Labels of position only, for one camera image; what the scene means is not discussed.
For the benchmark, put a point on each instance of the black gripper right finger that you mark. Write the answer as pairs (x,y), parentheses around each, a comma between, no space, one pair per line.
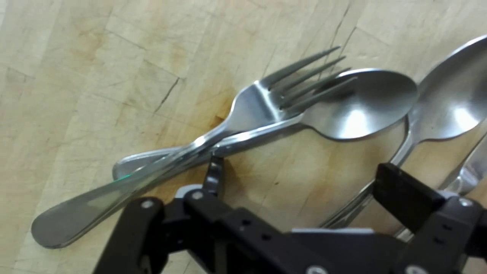
(406,198)

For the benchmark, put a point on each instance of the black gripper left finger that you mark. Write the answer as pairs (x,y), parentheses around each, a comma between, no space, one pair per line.
(210,186)

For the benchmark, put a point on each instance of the silver small spoon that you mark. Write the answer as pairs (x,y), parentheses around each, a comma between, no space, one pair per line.
(356,104)

